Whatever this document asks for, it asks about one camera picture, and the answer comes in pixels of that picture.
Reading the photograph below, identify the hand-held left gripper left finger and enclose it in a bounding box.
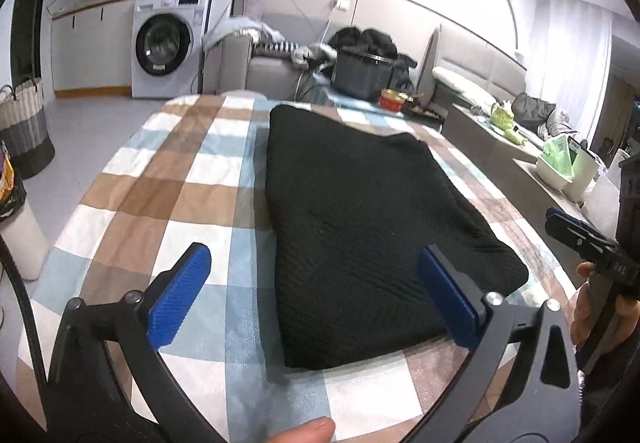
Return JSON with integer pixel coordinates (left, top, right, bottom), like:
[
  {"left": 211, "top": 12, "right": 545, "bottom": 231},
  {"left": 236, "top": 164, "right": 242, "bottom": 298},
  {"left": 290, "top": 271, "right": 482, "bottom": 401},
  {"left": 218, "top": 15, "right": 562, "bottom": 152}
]
[{"left": 45, "top": 242, "right": 236, "bottom": 443}]

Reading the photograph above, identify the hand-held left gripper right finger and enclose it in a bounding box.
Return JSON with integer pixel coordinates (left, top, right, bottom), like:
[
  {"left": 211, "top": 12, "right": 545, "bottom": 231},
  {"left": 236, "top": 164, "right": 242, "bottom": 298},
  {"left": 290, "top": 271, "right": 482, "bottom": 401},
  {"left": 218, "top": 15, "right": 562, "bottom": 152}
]
[{"left": 406, "top": 244, "right": 584, "bottom": 443}]

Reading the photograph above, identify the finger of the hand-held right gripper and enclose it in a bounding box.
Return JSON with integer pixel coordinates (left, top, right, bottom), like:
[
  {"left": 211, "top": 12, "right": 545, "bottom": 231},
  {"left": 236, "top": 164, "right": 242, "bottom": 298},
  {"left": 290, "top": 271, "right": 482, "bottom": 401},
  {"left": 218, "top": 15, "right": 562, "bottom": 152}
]
[{"left": 545, "top": 206, "right": 617, "bottom": 267}]

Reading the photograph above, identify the black knit sweater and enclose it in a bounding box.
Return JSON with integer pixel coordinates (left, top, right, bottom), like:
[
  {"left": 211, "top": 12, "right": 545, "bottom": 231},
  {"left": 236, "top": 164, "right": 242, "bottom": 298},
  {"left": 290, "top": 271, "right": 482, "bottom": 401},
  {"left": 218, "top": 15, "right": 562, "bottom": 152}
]
[{"left": 265, "top": 104, "right": 530, "bottom": 370}]

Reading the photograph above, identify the person's right hand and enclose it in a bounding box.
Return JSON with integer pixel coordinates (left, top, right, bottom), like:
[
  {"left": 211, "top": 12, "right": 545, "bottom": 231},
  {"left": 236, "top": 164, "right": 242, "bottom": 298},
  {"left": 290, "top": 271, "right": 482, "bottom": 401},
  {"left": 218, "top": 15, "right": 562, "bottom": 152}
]
[{"left": 570, "top": 262, "right": 640, "bottom": 347}]

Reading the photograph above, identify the person's left hand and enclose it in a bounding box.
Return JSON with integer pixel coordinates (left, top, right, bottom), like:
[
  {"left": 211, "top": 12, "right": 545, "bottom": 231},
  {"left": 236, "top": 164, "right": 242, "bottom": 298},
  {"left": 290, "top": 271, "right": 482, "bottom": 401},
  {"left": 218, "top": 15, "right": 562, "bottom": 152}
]
[{"left": 265, "top": 416, "right": 336, "bottom": 443}]

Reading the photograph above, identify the white box with green bags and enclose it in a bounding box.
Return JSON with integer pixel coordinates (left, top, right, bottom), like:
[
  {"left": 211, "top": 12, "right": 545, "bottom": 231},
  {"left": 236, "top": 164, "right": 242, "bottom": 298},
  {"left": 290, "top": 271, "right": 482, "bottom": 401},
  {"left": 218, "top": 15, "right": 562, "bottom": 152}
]
[{"left": 535, "top": 135, "right": 602, "bottom": 202}]

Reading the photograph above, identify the checkered blanket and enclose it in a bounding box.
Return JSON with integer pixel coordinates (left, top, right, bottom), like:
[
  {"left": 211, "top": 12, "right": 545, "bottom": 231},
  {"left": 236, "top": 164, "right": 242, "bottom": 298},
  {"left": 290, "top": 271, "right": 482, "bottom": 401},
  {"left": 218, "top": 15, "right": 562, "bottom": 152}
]
[{"left": 15, "top": 92, "right": 581, "bottom": 443}]

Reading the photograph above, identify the grey low cabinet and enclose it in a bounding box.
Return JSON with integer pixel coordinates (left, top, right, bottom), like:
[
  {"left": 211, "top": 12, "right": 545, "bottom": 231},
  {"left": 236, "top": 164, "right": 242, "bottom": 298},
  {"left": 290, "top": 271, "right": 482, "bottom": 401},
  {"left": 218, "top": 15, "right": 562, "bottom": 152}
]
[{"left": 442, "top": 102, "right": 622, "bottom": 236}]

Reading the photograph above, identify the grey jacket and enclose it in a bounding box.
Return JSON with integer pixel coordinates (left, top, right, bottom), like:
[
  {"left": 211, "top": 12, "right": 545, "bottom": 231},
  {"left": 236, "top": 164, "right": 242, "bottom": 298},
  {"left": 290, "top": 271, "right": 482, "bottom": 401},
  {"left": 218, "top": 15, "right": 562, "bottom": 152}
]
[{"left": 512, "top": 92, "right": 582, "bottom": 140}]

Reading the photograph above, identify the green plastic bag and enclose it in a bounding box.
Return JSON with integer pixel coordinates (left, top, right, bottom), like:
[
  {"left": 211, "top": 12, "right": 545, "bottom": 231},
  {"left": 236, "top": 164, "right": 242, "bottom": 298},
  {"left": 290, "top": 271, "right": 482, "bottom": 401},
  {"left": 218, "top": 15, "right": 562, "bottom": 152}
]
[{"left": 489, "top": 102, "right": 527, "bottom": 147}]

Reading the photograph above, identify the white trash bin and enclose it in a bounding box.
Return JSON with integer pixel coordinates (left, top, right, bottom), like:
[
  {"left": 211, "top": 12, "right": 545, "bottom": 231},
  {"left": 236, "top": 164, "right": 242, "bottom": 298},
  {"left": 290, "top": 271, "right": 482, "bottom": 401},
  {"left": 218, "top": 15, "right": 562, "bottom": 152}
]
[{"left": 0, "top": 142, "right": 51, "bottom": 282}]

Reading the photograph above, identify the dark food tray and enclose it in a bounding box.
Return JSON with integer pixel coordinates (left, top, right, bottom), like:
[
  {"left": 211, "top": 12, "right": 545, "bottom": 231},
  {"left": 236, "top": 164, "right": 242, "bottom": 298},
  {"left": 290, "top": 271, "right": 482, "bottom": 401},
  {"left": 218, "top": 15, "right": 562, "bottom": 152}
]
[{"left": 402, "top": 95, "right": 447, "bottom": 120}]

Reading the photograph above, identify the white pillow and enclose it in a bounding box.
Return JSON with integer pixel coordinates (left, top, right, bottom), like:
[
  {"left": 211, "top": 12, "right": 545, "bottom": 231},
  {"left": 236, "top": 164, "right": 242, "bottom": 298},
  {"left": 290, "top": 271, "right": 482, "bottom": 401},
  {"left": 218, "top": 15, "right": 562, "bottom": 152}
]
[{"left": 431, "top": 66, "right": 497, "bottom": 110}]

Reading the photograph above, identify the red bowl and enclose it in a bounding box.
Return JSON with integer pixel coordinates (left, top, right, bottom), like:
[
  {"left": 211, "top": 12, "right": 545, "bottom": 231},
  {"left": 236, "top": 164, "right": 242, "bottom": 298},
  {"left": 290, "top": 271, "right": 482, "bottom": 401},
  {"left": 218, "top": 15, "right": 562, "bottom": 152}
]
[{"left": 378, "top": 88, "right": 409, "bottom": 113}]

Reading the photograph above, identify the grey leaning board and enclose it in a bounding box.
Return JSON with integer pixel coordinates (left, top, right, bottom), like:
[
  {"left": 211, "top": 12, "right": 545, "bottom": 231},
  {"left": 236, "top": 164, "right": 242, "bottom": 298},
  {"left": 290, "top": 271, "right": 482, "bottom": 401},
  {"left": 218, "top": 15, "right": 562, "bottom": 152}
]
[{"left": 416, "top": 23, "right": 444, "bottom": 110}]

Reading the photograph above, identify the woven laundry basket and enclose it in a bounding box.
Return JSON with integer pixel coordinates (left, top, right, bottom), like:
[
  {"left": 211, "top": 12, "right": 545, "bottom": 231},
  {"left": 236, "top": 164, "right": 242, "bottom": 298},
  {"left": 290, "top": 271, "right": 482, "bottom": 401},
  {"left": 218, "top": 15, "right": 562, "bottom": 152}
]
[{"left": 0, "top": 76, "right": 56, "bottom": 179}]

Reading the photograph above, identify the black storage box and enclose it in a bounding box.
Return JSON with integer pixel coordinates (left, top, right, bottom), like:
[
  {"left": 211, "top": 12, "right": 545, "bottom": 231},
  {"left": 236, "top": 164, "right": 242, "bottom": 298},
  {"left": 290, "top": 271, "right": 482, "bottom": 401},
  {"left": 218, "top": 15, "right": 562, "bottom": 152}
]
[{"left": 330, "top": 48, "right": 396, "bottom": 102}]

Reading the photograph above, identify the grey sofa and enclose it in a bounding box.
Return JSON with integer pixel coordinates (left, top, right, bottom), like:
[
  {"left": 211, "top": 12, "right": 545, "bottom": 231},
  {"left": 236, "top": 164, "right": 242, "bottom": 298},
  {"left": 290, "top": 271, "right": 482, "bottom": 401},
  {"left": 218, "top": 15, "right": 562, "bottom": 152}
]
[{"left": 217, "top": 13, "right": 443, "bottom": 125}]

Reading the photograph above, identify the white washing machine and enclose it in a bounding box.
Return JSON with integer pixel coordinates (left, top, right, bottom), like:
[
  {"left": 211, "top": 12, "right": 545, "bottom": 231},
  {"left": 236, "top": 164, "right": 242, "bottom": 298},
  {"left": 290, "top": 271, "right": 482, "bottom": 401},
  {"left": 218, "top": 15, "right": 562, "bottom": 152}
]
[{"left": 130, "top": 0, "right": 212, "bottom": 100}]

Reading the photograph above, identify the kitchen counter cabinet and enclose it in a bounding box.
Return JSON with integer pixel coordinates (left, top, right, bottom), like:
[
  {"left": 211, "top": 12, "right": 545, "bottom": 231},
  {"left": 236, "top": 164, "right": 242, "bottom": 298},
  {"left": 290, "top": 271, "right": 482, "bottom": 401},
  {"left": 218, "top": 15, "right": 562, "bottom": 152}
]
[{"left": 49, "top": 0, "right": 217, "bottom": 100}]

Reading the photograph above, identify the houndstooth cloth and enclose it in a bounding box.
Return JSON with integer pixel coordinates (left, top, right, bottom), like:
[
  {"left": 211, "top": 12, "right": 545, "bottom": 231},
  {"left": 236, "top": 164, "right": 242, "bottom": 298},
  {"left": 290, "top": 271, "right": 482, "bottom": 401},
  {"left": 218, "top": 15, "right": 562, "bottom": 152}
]
[{"left": 254, "top": 38, "right": 302, "bottom": 57}]

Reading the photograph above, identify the black jacket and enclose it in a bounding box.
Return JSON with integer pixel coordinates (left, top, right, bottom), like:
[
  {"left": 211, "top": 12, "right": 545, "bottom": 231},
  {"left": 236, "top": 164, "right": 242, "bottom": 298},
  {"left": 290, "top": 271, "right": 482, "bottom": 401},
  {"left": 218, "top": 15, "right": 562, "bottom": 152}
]
[{"left": 327, "top": 26, "right": 427, "bottom": 97}]

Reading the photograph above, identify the light blue cloth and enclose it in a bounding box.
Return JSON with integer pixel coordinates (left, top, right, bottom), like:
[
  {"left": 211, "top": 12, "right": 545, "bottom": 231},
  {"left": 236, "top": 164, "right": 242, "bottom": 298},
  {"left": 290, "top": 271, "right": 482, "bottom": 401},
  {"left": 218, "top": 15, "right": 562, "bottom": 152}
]
[{"left": 202, "top": 15, "right": 281, "bottom": 50}]

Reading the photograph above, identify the grey white cloth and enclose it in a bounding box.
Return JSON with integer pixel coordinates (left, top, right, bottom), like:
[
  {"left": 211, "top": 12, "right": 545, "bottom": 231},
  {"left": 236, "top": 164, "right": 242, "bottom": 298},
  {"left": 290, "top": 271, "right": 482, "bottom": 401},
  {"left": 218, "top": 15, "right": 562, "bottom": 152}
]
[{"left": 292, "top": 43, "right": 342, "bottom": 70}]

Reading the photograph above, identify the black cable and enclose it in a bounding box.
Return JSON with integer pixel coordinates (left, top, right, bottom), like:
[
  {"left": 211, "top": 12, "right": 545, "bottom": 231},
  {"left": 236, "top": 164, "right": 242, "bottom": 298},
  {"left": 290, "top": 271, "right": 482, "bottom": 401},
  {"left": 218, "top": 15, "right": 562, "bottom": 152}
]
[{"left": 0, "top": 240, "right": 51, "bottom": 376}]

